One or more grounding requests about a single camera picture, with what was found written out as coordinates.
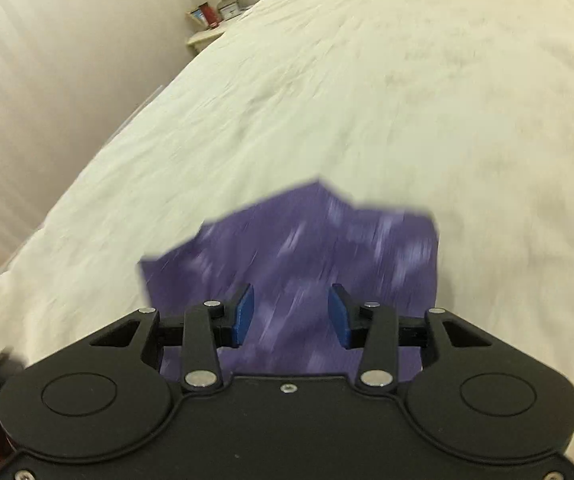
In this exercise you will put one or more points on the white sheer curtain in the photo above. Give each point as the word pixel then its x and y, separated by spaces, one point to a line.
pixel 42 85

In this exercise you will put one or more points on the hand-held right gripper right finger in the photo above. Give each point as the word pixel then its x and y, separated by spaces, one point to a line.
pixel 339 315

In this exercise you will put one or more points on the small white clock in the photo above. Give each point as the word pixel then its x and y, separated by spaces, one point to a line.
pixel 229 9

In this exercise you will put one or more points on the purple speckled hoodie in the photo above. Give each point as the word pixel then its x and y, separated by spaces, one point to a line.
pixel 292 250

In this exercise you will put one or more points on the cream nightstand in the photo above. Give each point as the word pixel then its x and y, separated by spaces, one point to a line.
pixel 207 37

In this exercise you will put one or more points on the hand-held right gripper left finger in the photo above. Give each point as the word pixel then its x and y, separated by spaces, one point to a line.
pixel 243 315

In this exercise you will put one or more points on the red picture frame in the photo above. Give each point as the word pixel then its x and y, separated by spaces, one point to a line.
pixel 207 15

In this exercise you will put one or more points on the cream bed blanket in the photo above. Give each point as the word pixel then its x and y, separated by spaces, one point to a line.
pixel 342 90

